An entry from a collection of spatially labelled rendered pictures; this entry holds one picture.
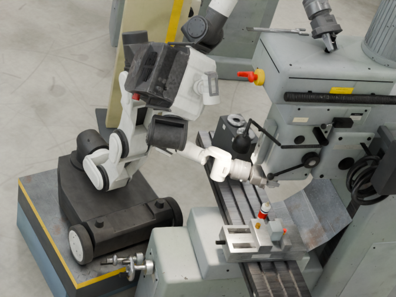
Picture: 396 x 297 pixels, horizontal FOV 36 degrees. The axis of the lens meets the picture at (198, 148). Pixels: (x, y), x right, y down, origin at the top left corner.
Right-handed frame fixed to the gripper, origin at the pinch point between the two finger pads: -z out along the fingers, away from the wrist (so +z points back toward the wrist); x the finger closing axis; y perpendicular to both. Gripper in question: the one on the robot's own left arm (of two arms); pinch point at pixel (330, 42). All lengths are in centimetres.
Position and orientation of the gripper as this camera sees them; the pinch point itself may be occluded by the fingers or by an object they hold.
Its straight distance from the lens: 224.5
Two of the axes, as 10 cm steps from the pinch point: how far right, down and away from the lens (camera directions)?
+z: -3.2, -9.3, 1.7
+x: -8.4, 1.9, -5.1
